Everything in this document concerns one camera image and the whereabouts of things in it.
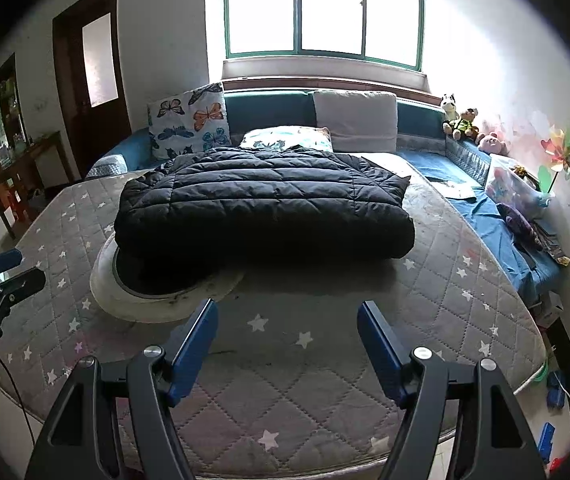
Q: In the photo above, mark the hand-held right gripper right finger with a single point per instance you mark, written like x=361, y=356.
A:
x=382, y=355

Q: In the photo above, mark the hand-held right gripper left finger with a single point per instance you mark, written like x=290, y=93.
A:
x=192, y=355

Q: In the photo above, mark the black puffer jacket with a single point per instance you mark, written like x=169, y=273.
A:
x=265, y=200

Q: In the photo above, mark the round white mat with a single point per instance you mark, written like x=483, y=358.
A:
x=130, y=305

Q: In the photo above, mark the wooden desk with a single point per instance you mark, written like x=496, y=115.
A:
x=40, y=147

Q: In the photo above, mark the brown wooden door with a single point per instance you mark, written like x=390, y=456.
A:
x=70, y=125

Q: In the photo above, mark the blue bed sheet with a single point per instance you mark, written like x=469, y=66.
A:
x=485, y=230

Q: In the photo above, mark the small cardboard box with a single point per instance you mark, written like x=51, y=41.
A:
x=549, y=310

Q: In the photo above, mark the blue toy block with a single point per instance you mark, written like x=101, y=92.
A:
x=556, y=391
x=546, y=444

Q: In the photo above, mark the purple plush toy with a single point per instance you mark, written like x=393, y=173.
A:
x=517, y=222

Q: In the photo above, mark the red toy piece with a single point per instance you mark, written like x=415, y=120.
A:
x=557, y=464

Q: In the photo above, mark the butterfly print pillow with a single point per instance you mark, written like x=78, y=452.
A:
x=185, y=125

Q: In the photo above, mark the white floral pillow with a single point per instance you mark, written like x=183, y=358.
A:
x=285, y=137

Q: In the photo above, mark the white back cushion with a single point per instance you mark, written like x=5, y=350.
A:
x=355, y=120

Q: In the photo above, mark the pink plush toy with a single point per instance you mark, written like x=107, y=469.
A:
x=492, y=144

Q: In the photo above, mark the green-shirted plush toy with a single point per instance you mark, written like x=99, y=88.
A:
x=464, y=124

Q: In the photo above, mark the blue padded bed surround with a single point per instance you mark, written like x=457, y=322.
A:
x=265, y=110

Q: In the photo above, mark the white plush toy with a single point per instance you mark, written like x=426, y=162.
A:
x=450, y=107

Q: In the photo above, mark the colourful pinwheel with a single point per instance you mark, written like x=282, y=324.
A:
x=560, y=152

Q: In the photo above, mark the green framed window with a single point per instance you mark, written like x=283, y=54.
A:
x=330, y=15

